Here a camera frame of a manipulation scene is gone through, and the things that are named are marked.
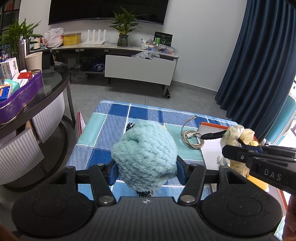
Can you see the white wifi router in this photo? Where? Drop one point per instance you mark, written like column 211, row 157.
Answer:
column 95, row 37

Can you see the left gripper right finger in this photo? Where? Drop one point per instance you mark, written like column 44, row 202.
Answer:
column 193, row 177

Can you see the green plant on table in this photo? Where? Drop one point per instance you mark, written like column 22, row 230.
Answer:
column 18, row 32

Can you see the red white book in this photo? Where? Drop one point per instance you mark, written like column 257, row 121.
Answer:
column 80, row 124

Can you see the steel thermos bottle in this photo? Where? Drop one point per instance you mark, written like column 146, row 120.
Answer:
column 23, row 49

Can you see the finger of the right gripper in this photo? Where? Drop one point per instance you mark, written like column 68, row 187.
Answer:
column 273, row 150
column 213, row 136

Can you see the black green sign box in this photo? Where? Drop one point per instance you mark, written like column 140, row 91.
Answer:
column 163, row 38

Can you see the white plastic bag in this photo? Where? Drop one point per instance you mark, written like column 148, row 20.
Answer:
column 53, row 38

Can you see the purple tray box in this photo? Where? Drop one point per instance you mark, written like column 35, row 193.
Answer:
column 11, row 107

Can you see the white paper cup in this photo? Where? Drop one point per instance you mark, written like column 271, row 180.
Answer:
column 34, row 61

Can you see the blue checked tablecloth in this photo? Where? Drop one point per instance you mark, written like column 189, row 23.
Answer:
column 108, row 122

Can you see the light blue knitted hat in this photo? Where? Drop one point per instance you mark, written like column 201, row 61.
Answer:
column 146, row 156

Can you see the teal suitcase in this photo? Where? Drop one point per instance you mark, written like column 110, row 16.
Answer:
column 283, row 122

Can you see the right hand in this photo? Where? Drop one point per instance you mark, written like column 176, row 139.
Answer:
column 290, row 221

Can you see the cream scrunchie with black band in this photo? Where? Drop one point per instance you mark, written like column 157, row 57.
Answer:
column 231, row 143

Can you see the potted plant in vase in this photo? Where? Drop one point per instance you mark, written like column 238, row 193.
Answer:
column 125, row 23

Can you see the black television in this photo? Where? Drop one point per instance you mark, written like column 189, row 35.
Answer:
column 75, row 10

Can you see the round glass side table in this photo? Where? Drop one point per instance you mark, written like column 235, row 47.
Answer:
column 34, row 144

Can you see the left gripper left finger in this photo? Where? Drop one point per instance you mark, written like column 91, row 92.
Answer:
column 100, row 177

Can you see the yellow box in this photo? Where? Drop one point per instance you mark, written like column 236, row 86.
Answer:
column 72, row 39

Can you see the white tv cabinet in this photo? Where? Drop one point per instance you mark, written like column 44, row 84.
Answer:
column 112, row 61

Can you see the dark blue curtain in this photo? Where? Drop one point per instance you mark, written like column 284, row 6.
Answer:
column 262, row 67

